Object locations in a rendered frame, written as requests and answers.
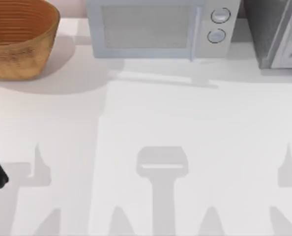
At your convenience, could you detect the microwave oven door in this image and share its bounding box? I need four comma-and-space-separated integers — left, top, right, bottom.
85, 0, 203, 61

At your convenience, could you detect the pale microwave oven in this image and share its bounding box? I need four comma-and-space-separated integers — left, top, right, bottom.
85, 0, 241, 61

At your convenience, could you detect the round microwave knob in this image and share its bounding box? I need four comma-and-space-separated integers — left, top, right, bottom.
206, 28, 227, 44
210, 7, 232, 24

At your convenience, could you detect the wooden basket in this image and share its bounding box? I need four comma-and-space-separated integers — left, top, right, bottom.
0, 0, 61, 81

